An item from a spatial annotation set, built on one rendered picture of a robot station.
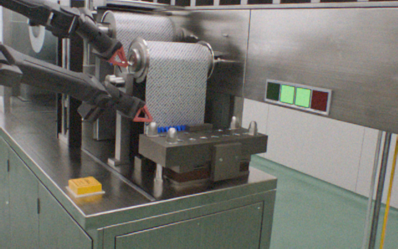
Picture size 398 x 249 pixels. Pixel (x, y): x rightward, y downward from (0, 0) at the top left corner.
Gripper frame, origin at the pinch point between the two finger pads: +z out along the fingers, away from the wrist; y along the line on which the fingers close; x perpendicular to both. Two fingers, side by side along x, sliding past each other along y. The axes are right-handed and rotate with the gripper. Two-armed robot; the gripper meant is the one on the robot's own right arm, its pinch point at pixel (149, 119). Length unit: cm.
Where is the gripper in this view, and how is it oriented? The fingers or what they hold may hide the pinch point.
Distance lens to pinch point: 134.9
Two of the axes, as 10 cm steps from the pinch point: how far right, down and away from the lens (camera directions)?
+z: 6.6, 4.5, 5.9
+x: 4.7, -8.7, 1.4
